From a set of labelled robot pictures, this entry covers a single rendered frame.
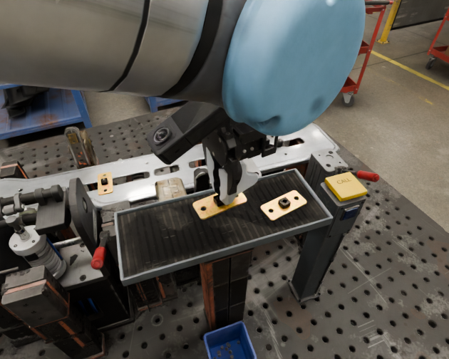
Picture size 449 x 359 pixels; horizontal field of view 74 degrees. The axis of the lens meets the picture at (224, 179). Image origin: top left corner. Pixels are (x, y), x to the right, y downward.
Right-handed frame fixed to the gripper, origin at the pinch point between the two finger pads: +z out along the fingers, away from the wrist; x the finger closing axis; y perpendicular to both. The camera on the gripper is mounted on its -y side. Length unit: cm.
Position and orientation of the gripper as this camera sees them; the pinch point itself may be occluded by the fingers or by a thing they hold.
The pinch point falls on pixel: (219, 195)
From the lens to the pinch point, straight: 47.8
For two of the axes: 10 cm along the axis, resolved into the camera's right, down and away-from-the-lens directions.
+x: -4.7, -6.2, 6.3
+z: 0.0, 7.1, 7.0
